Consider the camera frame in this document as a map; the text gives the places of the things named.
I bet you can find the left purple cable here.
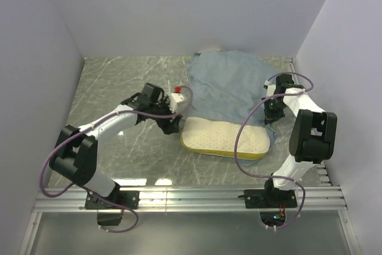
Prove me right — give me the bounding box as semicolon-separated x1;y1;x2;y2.
39;85;194;234

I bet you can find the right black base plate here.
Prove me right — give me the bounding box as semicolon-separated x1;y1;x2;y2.
238;189;297;209

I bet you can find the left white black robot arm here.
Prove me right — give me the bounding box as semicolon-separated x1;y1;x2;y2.
47;83;190;208

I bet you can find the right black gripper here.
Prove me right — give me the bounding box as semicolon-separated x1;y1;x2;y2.
261;96;287;125

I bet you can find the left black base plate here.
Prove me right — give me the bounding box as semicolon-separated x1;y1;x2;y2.
84;191;140;210

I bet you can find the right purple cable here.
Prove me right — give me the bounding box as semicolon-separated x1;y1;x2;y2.
234;71;315;232

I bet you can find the aluminium front rail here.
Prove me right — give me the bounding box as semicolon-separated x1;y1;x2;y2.
32;186;347;213

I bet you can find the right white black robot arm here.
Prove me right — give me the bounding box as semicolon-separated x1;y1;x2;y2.
263;73;337;207

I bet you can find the blue fabric pillowcase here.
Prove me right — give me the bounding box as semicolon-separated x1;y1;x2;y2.
186;51;277;165

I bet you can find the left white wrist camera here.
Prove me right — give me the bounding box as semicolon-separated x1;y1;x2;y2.
169;86;189;113

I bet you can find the purple cable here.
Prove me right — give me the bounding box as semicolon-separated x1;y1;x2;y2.
39;85;194;234
234;71;315;232

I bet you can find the left black controller box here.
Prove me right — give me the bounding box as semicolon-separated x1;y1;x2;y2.
96;211;123;227

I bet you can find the right controller board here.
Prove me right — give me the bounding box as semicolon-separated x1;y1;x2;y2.
260;210;286;228

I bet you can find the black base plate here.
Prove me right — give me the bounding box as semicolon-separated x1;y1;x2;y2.
238;189;297;209
84;191;140;210

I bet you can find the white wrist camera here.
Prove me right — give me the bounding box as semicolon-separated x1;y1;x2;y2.
263;80;276;98
169;86;189;113

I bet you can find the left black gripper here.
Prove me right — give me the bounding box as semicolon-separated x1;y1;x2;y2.
150;96;183;134

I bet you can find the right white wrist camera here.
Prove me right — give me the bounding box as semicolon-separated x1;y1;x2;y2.
263;80;276;98

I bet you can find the cream pillow yellow edge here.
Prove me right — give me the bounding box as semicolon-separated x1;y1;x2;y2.
181;117;270;161

